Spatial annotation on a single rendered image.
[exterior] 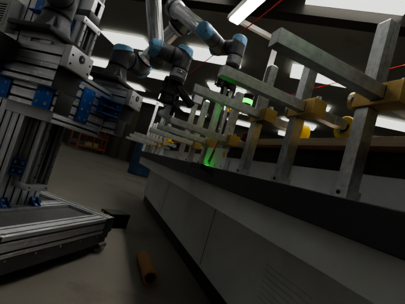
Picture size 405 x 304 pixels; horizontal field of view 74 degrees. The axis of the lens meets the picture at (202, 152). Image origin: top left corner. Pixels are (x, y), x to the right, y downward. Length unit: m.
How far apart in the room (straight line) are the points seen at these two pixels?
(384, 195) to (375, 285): 0.33
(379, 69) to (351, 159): 0.22
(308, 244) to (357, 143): 0.28
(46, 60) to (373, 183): 1.24
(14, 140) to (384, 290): 1.50
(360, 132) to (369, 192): 0.27
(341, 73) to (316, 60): 0.07
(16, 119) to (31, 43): 0.40
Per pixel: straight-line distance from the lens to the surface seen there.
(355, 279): 0.69
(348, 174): 0.71
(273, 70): 1.20
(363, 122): 0.73
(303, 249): 0.79
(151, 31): 1.41
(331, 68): 0.62
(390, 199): 0.90
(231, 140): 1.26
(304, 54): 0.58
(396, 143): 0.87
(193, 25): 1.46
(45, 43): 1.33
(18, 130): 1.57
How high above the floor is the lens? 0.67
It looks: 4 degrees up
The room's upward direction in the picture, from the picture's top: 17 degrees clockwise
